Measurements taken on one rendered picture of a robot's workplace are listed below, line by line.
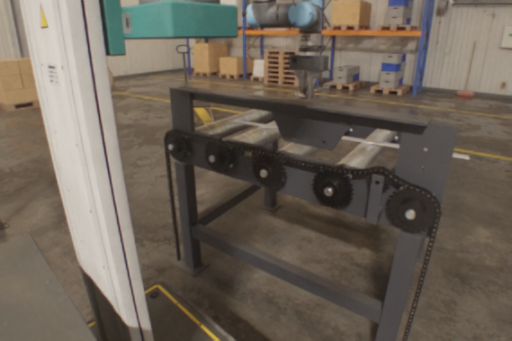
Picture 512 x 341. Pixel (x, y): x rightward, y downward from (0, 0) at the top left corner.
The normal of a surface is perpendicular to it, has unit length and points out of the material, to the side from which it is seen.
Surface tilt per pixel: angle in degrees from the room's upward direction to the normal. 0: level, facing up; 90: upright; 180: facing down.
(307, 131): 90
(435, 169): 90
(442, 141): 90
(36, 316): 0
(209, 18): 90
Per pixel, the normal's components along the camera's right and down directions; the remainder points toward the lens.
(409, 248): -0.57, 0.28
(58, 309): 0.00, -0.94
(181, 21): 0.74, 0.23
